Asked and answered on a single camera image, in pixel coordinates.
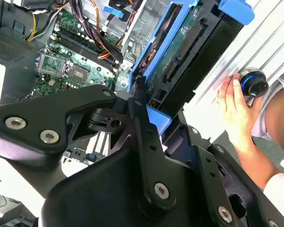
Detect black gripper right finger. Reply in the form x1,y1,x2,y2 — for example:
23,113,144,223
162,111,284,227

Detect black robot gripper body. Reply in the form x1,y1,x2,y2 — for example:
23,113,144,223
39,148,229,227

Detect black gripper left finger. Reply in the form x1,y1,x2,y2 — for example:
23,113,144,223
0,78,177,210

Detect round black tool blue ring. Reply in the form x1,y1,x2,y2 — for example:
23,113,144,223
238,67,270,98

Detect hard disk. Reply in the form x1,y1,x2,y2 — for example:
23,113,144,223
127,0,255,140

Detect person's bare hand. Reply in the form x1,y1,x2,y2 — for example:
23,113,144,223
216,72,264,151

